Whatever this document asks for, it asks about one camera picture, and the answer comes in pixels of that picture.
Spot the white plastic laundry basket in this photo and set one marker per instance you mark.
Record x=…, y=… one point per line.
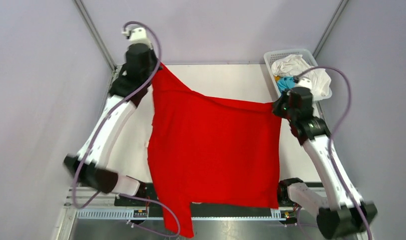
x=274, y=55

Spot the white t-shirt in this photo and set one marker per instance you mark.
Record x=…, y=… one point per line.
x=294, y=64

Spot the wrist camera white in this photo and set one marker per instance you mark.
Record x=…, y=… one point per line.
x=303, y=82
x=137, y=36

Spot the teal t-shirt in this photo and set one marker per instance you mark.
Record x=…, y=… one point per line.
x=285, y=83

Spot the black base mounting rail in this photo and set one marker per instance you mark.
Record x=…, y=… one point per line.
x=208, y=210

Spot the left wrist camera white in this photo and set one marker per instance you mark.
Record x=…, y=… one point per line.
x=137, y=36

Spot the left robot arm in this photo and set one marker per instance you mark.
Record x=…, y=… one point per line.
x=89, y=165

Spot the red t-shirt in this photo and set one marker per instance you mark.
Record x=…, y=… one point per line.
x=212, y=150

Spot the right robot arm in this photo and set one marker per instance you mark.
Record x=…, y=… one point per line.
x=343, y=211

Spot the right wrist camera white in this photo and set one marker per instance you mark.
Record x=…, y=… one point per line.
x=303, y=82

